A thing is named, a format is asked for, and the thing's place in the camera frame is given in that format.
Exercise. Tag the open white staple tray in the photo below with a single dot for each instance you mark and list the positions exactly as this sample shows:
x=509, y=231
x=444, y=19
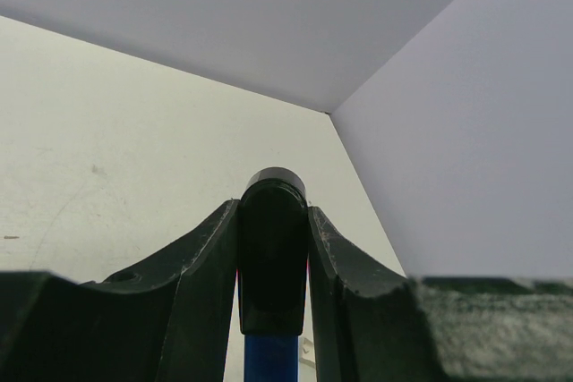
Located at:
x=307, y=352

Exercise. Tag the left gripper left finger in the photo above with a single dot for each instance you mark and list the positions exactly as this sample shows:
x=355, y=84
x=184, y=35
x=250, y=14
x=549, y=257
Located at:
x=164, y=318

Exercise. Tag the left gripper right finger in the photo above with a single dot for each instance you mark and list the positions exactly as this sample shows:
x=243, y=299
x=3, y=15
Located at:
x=372, y=324

